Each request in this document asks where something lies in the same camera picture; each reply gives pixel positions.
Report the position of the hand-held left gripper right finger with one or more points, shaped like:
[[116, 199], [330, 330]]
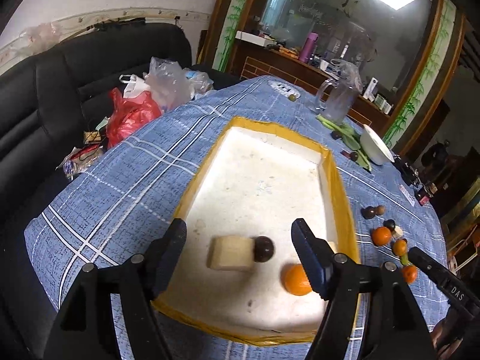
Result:
[[308, 257]]

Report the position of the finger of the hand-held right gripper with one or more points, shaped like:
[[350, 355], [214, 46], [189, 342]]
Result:
[[427, 266]]

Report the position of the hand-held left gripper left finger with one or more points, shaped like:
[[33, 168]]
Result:
[[175, 242]]

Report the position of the orange tangerine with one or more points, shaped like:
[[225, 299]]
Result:
[[381, 236], [399, 247], [294, 281], [409, 274]]

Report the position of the white foam box yellow tape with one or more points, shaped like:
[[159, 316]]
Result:
[[262, 180]]

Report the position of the person's right hand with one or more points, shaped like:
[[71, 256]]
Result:
[[442, 339]]

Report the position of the small green fruit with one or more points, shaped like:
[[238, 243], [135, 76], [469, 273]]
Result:
[[404, 259]]

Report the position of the pale beige fruit piece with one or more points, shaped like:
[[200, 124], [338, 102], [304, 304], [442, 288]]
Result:
[[398, 232]]

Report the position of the dark round fruit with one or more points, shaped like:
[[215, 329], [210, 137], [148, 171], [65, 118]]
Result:
[[263, 249], [390, 225]]

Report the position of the beige fruit block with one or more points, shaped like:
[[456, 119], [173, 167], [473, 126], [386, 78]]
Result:
[[230, 253]]

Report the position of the small red box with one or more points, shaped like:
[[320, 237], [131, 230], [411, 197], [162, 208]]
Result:
[[423, 197]]

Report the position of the small tan fruit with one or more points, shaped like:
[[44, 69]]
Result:
[[380, 210]]

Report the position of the white printed card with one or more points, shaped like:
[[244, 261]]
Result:
[[407, 195]]

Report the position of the blue plaid tablecloth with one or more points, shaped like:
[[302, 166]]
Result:
[[131, 180]]

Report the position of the black gadgets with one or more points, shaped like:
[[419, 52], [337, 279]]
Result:
[[407, 170]]

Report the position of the small dark fruit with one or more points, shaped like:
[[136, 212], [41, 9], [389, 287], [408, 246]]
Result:
[[354, 156], [336, 135]]

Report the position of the snack packets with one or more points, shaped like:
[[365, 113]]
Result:
[[80, 159]]

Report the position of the green leafy vegetable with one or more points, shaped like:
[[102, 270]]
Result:
[[347, 135]]

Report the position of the white bowl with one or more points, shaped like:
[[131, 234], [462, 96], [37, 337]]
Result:
[[375, 146]]

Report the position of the red plastic bag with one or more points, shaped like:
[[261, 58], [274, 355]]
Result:
[[129, 114]]

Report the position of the clear glass pitcher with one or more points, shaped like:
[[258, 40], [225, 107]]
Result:
[[339, 101]]

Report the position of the clear plastic bag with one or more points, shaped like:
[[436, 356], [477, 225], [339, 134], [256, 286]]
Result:
[[200, 79], [348, 71], [168, 80]]

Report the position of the white plastic bag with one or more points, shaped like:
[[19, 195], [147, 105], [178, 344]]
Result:
[[135, 84]]

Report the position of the white bottle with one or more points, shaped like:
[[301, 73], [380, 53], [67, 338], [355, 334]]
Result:
[[371, 87]]

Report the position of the brown wooden cabinet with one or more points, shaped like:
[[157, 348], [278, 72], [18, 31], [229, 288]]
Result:
[[270, 68]]

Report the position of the black leather sofa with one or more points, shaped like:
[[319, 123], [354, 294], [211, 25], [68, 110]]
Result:
[[41, 93]]

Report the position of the purple bottle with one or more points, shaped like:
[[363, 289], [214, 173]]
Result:
[[308, 47]]

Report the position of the white flat box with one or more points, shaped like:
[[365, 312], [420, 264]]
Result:
[[255, 38]]

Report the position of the wooden framed glass window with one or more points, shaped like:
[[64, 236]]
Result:
[[337, 7]]

